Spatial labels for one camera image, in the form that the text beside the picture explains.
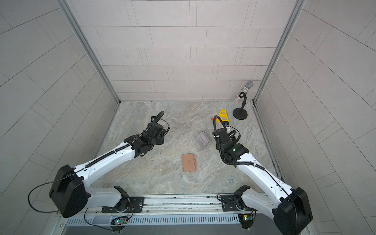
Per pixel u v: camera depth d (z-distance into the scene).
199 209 0.71
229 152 0.55
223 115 1.08
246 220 0.68
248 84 0.89
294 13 0.73
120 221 0.64
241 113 1.08
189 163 0.84
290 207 0.37
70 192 0.39
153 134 0.61
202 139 0.91
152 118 0.70
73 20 0.75
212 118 1.05
